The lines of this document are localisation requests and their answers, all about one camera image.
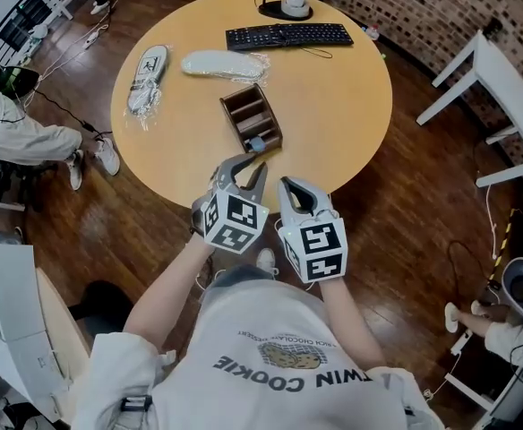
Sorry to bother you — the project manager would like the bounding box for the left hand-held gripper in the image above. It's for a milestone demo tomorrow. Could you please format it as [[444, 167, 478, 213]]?
[[201, 152, 270, 255]]

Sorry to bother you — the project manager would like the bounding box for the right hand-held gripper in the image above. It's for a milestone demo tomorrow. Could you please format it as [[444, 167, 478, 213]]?
[[277, 175, 350, 285]]

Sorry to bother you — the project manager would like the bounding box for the person's right forearm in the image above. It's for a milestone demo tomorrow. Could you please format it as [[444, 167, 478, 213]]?
[[317, 279, 387, 370]]

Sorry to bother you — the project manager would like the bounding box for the person's left forearm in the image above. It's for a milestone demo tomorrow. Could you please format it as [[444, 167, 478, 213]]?
[[124, 235, 217, 354]]

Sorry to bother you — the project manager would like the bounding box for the brown wooden organizer box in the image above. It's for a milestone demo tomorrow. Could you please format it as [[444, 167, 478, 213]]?
[[219, 82, 285, 154]]

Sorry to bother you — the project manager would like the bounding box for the person's white shoe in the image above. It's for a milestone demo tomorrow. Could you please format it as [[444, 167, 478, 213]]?
[[255, 247, 277, 273]]

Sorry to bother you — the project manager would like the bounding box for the round yellow wooden table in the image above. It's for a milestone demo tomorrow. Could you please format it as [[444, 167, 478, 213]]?
[[110, 0, 394, 210]]

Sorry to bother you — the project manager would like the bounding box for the plain white insole in bag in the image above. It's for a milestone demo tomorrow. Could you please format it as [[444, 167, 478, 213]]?
[[180, 49, 272, 84]]

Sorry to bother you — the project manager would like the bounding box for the printed insole in plastic bag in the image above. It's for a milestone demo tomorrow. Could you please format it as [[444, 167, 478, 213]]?
[[126, 44, 172, 116]]

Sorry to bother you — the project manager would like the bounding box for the black keyboard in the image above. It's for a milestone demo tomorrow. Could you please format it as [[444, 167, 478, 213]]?
[[224, 22, 356, 54]]

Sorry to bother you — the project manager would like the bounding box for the black desk lamp base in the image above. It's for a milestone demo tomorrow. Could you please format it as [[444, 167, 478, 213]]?
[[257, 0, 314, 22]]

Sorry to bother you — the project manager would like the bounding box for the person's white printed shirt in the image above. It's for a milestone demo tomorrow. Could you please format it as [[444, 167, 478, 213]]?
[[70, 264, 446, 430]]

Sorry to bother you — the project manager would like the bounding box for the white round container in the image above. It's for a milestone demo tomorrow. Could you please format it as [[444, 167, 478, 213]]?
[[283, 0, 310, 18]]

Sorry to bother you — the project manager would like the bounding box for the yellow black striped strip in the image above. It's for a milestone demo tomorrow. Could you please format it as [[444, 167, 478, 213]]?
[[489, 208, 516, 282]]

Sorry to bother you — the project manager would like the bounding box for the round pale wooden table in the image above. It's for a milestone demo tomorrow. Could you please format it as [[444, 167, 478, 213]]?
[[35, 266, 135, 375]]

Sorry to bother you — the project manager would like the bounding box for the white side table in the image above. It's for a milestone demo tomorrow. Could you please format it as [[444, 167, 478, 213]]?
[[416, 29, 523, 189]]

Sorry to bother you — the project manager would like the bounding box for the large white cardboard box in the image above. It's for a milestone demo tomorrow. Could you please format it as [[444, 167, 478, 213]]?
[[0, 243, 73, 424]]

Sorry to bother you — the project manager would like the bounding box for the black railing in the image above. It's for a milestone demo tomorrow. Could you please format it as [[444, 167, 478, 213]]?
[[0, 0, 73, 69]]

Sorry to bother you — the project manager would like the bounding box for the black strap buckle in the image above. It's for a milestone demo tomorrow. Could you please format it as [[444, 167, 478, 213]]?
[[120, 396, 154, 415]]

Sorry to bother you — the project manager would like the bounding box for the white frame desk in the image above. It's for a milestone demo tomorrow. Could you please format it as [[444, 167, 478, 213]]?
[[443, 365, 523, 430]]

